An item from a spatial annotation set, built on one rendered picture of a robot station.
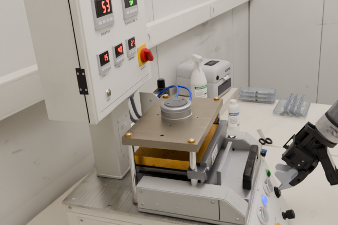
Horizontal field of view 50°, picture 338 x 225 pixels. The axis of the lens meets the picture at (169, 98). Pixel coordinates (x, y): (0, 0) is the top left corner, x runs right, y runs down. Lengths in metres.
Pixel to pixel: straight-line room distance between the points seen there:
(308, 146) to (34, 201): 0.86
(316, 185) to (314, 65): 2.09
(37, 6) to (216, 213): 0.58
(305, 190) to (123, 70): 0.72
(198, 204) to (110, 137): 0.30
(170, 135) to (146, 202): 0.17
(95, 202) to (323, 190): 0.73
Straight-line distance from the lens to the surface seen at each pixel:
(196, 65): 1.74
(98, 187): 1.02
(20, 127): 1.19
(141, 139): 0.83
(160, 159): 0.87
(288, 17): 3.26
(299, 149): 1.01
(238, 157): 1.01
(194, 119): 0.90
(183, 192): 0.83
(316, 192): 1.29
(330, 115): 0.98
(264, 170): 1.08
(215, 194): 0.82
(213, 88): 1.82
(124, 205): 0.93
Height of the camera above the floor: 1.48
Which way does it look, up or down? 21 degrees down
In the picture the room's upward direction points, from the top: 5 degrees counter-clockwise
